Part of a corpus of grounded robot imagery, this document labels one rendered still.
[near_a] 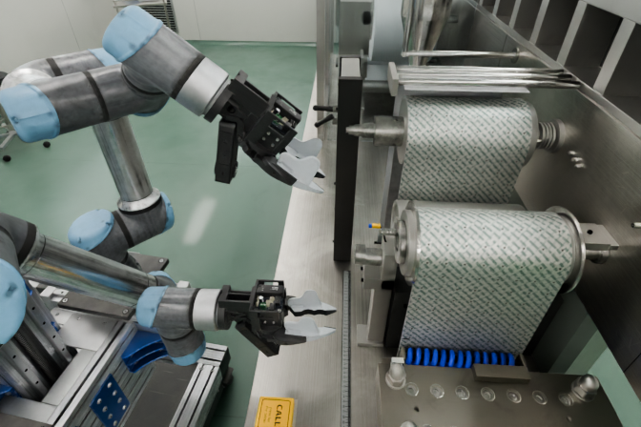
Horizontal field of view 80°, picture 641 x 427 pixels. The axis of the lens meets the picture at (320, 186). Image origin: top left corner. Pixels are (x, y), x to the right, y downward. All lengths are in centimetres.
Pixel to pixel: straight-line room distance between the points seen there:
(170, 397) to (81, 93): 135
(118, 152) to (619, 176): 105
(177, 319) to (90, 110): 38
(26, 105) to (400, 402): 72
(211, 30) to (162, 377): 544
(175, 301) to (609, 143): 80
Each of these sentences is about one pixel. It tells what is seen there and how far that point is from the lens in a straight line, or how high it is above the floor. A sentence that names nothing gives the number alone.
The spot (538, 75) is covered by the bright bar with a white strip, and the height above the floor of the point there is 145.
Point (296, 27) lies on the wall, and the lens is 620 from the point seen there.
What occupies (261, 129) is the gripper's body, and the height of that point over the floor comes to 147.
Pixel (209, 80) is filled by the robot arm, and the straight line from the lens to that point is 55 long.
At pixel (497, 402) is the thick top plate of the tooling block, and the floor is 103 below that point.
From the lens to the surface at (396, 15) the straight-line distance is 150.
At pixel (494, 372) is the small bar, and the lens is 82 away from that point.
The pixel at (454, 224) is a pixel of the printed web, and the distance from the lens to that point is 65.
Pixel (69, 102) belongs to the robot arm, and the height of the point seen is 151.
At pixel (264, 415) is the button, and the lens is 87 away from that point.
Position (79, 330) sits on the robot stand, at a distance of 138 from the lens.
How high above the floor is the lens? 172
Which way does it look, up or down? 36 degrees down
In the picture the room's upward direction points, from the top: straight up
